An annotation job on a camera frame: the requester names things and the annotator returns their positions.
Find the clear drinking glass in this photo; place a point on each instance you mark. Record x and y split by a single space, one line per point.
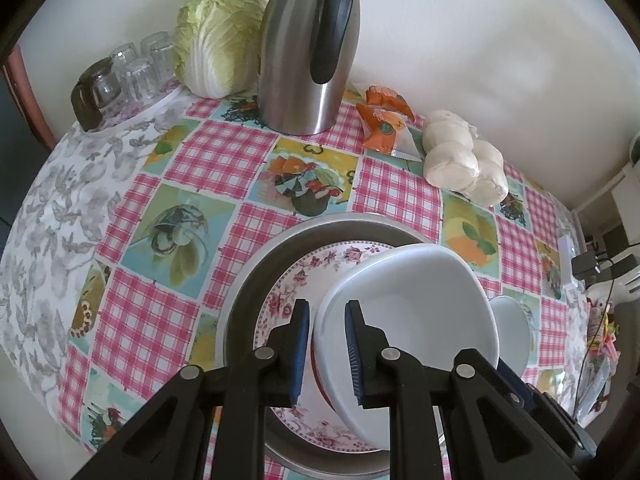
137 82
124 57
157 55

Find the grey floral cloth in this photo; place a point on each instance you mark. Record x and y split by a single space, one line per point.
60 200

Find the floral rimmed white plate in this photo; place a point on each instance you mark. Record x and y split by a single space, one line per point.
290 290

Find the brown wooden frame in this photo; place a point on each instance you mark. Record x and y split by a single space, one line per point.
30 100

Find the bag of white buns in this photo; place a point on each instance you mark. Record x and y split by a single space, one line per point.
460 160

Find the black power adapter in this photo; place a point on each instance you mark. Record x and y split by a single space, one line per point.
587 265

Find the plain white bowl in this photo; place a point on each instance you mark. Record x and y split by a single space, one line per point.
420 300
510 330

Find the clear plastic packet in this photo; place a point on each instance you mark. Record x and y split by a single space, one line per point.
410 142

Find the small white box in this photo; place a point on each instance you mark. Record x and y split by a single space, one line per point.
569 260

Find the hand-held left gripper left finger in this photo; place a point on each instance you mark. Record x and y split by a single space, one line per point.
299 355

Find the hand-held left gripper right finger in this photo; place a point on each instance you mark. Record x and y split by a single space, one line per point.
355 355

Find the large steel plate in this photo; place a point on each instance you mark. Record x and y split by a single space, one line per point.
240 310

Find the napa cabbage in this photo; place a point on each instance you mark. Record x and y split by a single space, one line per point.
220 35

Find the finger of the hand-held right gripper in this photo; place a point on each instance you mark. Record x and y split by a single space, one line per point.
515 385

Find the pink checked tablecloth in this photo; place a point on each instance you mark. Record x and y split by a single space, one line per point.
200 160

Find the dark glass coffee pot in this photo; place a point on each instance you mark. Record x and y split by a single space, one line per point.
92 95

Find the colourful plastic bag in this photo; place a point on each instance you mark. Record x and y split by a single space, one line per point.
600 355

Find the steel thermos jug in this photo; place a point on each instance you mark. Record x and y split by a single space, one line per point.
295 60

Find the orange snack packet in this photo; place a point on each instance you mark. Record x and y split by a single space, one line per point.
385 120

